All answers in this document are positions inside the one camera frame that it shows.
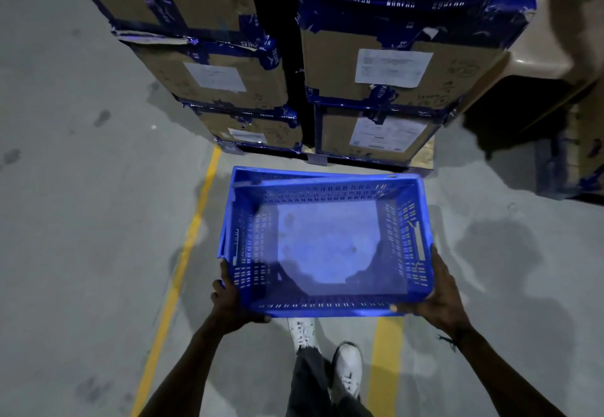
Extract person's right hand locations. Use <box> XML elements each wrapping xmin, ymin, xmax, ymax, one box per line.
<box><xmin>389</xmin><ymin>245</ymin><xmax>473</xmax><ymax>336</ymax></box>

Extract person's left hand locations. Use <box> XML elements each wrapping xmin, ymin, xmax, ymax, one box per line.
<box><xmin>208</xmin><ymin>259</ymin><xmax>273</xmax><ymax>337</ymax></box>

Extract blue perforated plastic crate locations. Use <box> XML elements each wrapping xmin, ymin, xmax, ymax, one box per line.
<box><xmin>216</xmin><ymin>166</ymin><xmax>435</xmax><ymax>318</ymax></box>

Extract person's right forearm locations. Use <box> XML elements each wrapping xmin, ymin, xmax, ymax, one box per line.
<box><xmin>444</xmin><ymin>325</ymin><xmax>568</xmax><ymax>417</ymax></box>

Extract person's left forearm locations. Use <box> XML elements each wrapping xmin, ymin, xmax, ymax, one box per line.
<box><xmin>136</xmin><ymin>318</ymin><xmax>237</xmax><ymax>417</ymax></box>

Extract black thread wristband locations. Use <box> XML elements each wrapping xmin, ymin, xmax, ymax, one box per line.
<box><xmin>436</xmin><ymin>331</ymin><xmax>462</xmax><ymax>352</ymax></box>

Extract white shoe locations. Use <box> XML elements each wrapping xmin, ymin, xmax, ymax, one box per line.
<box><xmin>329</xmin><ymin>342</ymin><xmax>364</xmax><ymax>404</ymax></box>
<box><xmin>287</xmin><ymin>317</ymin><xmax>317</xmax><ymax>352</ymax></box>

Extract grey trousers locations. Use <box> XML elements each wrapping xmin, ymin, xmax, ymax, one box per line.
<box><xmin>285</xmin><ymin>346</ymin><xmax>374</xmax><ymax>417</ymax></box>

